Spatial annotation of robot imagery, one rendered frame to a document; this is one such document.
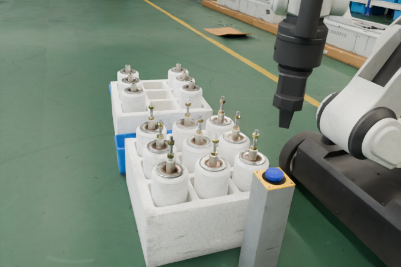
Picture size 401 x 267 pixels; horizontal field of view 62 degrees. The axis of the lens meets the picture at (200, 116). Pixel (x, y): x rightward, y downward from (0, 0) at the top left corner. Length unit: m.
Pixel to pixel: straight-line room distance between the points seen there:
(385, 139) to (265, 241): 0.37
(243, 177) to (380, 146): 0.34
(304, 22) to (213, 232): 0.61
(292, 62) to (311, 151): 0.60
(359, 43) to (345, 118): 2.27
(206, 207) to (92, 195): 0.47
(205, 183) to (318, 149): 0.44
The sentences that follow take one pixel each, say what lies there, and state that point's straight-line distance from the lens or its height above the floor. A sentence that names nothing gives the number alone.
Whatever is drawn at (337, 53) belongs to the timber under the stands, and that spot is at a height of 0.05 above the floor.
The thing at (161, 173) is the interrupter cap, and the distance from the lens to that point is 0.86.
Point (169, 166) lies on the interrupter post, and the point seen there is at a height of 0.27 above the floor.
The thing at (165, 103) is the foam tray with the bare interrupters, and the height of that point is 0.16.
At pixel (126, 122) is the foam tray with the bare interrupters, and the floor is 0.15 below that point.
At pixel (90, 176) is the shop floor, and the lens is 1.30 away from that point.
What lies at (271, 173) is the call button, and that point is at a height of 0.33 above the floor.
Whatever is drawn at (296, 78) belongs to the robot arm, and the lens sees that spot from 0.63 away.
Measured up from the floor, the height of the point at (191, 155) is 0.23.
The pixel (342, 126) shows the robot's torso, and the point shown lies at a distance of 0.89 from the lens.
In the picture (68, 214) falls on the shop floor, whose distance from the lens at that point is 1.16.
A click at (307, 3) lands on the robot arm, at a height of 0.69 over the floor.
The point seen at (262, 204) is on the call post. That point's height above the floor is 0.27.
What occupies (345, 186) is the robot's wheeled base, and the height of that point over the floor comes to 0.17.
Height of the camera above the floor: 0.75
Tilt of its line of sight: 26 degrees down
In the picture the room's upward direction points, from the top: 4 degrees clockwise
